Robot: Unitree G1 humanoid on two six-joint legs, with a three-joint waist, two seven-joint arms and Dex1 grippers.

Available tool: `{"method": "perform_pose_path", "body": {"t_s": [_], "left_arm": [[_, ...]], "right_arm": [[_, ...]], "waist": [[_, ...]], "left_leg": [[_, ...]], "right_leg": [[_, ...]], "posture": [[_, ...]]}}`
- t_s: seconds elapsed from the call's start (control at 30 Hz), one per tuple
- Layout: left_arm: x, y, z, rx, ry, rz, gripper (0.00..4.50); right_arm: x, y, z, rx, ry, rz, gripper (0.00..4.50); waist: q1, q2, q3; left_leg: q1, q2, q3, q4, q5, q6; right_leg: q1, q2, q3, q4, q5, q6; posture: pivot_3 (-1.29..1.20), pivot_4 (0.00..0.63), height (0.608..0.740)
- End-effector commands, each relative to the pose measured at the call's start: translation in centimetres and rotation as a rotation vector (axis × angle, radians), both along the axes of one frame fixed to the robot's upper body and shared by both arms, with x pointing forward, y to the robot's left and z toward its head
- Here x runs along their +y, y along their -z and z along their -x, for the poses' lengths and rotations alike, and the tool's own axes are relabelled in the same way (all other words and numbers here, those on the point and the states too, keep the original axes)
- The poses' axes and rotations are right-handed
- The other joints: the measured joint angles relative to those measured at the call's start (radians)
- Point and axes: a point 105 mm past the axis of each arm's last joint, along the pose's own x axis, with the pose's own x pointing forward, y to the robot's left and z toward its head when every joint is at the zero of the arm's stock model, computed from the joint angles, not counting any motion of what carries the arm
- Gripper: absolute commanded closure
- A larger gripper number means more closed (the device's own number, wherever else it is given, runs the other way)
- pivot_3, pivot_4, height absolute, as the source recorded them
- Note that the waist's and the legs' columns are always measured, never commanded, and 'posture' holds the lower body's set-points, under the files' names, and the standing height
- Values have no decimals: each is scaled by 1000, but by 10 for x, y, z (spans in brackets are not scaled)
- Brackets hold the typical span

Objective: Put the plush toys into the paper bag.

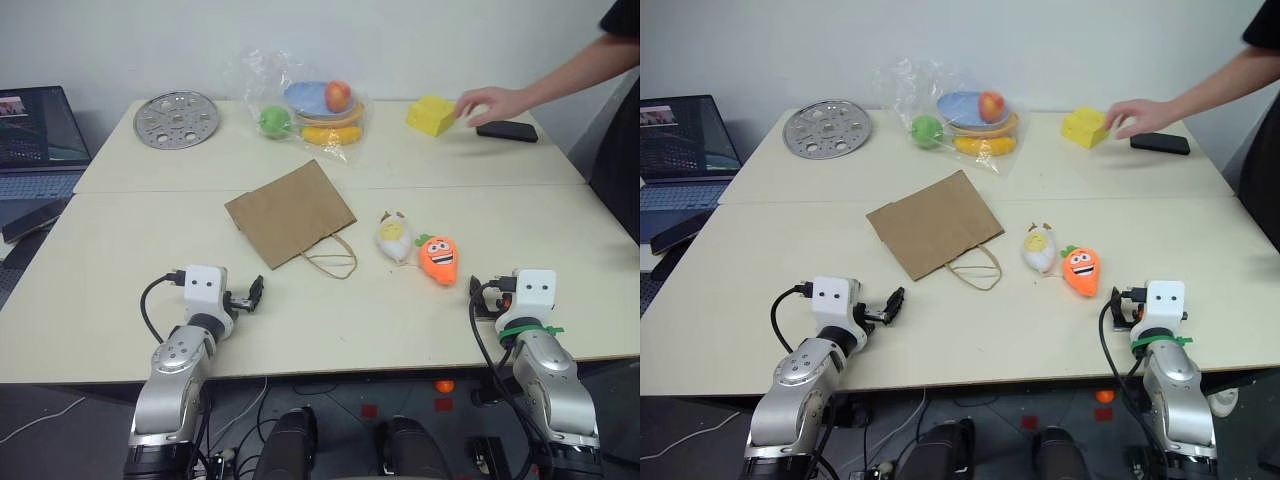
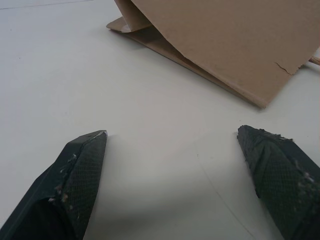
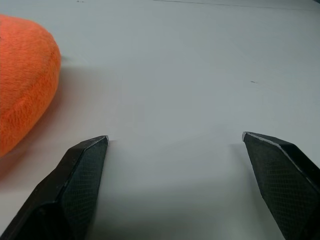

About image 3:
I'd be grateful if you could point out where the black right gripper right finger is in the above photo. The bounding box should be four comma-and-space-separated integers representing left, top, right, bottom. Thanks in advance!
241, 131, 320, 240

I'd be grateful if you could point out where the orange plush toy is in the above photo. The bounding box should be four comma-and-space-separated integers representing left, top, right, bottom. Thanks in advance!
0, 14, 62, 158

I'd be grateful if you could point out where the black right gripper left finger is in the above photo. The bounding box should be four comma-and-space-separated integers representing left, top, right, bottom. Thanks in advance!
0, 135, 110, 240

